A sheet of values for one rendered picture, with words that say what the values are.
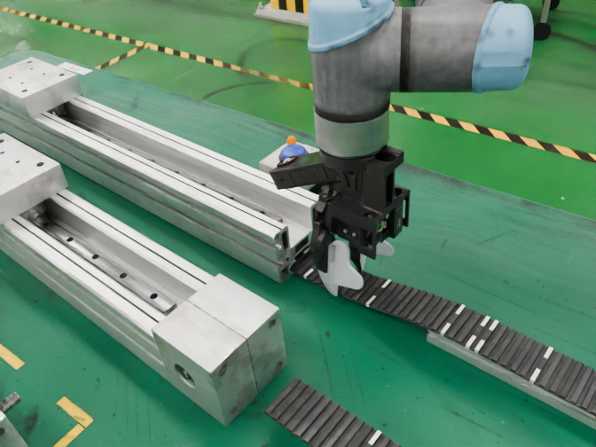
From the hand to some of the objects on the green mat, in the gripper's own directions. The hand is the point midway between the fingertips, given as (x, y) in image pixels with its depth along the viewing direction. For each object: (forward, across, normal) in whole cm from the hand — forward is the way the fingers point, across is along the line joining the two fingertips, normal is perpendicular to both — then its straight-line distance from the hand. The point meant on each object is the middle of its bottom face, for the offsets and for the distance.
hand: (342, 272), depth 72 cm
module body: (+2, -19, +47) cm, 50 cm away
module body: (+2, 0, +47) cm, 47 cm away
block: (+2, -18, +2) cm, 18 cm away
